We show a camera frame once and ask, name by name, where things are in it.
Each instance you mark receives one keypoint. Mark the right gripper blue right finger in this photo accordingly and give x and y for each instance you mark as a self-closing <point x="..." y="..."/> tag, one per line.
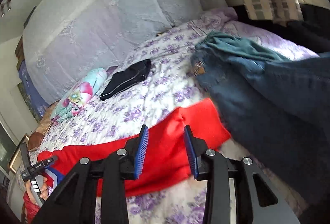
<point x="194" y="149"/>

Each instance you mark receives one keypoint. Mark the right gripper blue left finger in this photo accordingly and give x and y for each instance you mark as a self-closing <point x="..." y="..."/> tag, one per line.
<point x="140" y="151"/>

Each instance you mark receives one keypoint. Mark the red track pants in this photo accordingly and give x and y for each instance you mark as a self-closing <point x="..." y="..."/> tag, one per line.
<point x="84" y="173"/>

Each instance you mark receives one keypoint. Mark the orange brown pillow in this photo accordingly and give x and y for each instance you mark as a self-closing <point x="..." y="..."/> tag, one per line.
<point x="44" y="126"/>

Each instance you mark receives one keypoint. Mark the black folded shorts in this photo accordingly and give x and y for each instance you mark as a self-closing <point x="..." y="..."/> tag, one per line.
<point x="121" y="81"/>

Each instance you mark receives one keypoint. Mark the colourful floral folded blanket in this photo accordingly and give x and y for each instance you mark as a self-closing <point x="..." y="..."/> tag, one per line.
<point x="78" y="96"/>

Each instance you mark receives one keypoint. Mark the blue denim jeans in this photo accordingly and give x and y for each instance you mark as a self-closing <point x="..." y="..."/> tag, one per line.
<point x="277" y="110"/>

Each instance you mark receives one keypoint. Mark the green knit pants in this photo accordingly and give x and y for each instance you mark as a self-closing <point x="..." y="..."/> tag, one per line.
<point x="224" y="43"/>

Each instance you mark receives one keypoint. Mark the lavender lace headboard cover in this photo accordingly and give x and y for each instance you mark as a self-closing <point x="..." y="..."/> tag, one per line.
<point x="65" y="39"/>

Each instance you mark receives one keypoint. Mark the gold picture frame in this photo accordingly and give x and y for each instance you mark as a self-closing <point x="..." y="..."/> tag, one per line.
<point x="16" y="159"/>

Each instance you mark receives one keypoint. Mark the blue patterned wall cloth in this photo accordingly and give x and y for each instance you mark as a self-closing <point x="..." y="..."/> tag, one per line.
<point x="31" y="96"/>

